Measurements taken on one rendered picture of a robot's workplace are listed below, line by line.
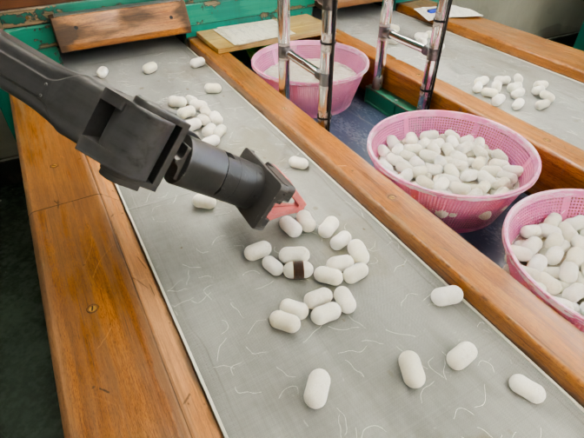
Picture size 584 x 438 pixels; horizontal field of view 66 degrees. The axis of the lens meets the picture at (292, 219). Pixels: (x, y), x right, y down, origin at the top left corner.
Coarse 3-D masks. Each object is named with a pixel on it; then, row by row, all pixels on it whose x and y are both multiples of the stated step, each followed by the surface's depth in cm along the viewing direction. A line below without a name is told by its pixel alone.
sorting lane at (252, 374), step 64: (128, 64) 106; (256, 128) 82; (128, 192) 67; (192, 192) 67; (320, 192) 67; (192, 256) 57; (320, 256) 57; (384, 256) 57; (192, 320) 49; (256, 320) 49; (384, 320) 49; (448, 320) 49; (256, 384) 43; (384, 384) 43; (448, 384) 43
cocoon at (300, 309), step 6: (282, 300) 49; (288, 300) 49; (294, 300) 49; (282, 306) 48; (288, 306) 48; (294, 306) 48; (300, 306) 48; (306, 306) 48; (288, 312) 48; (294, 312) 48; (300, 312) 48; (306, 312) 48; (300, 318) 48
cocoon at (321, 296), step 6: (324, 288) 50; (306, 294) 50; (312, 294) 49; (318, 294) 49; (324, 294) 49; (330, 294) 50; (306, 300) 49; (312, 300) 49; (318, 300) 49; (324, 300) 49; (330, 300) 50; (312, 306) 49; (318, 306) 49
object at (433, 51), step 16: (384, 0) 90; (448, 0) 77; (384, 16) 91; (448, 16) 78; (384, 32) 93; (432, 32) 81; (384, 48) 95; (416, 48) 86; (432, 48) 83; (384, 64) 98; (432, 64) 84; (432, 80) 86; (368, 96) 104; (384, 96) 99; (384, 112) 100; (400, 112) 96; (432, 128) 92
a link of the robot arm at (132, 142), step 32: (0, 32) 43; (0, 64) 42; (32, 64) 42; (32, 96) 42; (64, 96) 42; (96, 96) 42; (128, 96) 44; (64, 128) 42; (96, 128) 44; (128, 128) 42; (160, 128) 43; (96, 160) 42; (128, 160) 42
